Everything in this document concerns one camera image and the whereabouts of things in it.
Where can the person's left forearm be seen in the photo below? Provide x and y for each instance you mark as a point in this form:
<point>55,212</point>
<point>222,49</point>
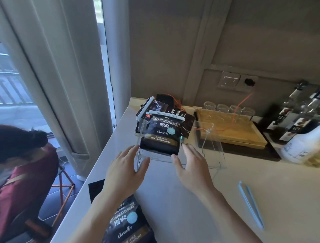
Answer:
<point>92,220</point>

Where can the clear labelled bottle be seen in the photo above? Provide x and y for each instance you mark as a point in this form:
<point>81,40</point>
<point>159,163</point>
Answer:
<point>302,117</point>

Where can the clear drinking glass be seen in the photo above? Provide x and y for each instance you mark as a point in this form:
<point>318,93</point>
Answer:
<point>248,112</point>
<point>209,106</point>
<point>236,110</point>
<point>223,108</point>

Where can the stool with orange legs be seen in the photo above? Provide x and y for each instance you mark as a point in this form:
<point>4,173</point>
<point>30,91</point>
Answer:
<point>63,187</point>

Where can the wooden tray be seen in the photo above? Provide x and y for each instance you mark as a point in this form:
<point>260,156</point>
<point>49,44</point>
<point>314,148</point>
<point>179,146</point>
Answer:
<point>240,132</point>

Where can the white bag sealing clip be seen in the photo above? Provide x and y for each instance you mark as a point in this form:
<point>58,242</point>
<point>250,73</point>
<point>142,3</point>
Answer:
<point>145,108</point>
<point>166,114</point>

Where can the black coffee bag teal dot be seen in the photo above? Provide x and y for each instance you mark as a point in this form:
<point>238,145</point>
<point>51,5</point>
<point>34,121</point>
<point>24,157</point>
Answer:
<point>127,225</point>
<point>160,140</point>

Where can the person's left hand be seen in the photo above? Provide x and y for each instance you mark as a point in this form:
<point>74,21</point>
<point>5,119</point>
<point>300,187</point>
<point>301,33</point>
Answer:
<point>120,177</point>

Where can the white plastic bottle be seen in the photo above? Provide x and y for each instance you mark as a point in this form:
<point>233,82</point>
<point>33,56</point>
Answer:
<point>303,146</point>

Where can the person's right thumb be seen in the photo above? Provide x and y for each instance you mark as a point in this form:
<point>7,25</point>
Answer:
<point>178,164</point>

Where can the dark brown coffee bag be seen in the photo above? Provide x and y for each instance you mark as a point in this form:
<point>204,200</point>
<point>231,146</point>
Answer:
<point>188,125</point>

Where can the wall socket plate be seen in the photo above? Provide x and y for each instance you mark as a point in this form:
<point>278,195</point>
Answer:
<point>255,87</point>

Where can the black plug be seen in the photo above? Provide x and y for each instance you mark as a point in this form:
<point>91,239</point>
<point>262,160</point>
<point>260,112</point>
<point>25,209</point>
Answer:
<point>249,82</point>

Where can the person's left thumb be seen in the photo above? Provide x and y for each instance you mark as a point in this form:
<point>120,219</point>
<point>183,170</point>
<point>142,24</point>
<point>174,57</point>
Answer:
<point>143,167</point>

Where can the wall switch plate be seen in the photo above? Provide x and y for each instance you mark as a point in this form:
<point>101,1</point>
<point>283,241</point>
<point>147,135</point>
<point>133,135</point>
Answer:
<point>228,80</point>

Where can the black flat mat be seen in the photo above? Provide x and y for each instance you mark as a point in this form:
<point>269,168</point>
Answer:
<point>96,189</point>

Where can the black tray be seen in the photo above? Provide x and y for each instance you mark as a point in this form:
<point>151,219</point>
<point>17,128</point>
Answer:
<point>270,152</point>

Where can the person's right hand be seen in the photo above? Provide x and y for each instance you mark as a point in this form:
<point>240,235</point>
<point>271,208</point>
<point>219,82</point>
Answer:
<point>195,175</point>

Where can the beige curtain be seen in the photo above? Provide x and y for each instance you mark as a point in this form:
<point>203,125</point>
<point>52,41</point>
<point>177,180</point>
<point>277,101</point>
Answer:
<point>57,75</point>

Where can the light blue sealing clip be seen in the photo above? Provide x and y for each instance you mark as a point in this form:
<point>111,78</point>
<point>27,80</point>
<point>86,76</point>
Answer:
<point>251,204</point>

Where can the person's right forearm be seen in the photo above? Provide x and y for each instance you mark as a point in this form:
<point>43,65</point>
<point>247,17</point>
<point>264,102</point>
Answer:
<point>225,217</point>

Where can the clear acrylic organizer box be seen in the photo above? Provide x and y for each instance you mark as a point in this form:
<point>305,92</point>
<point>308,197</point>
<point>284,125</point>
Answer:
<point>210,150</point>

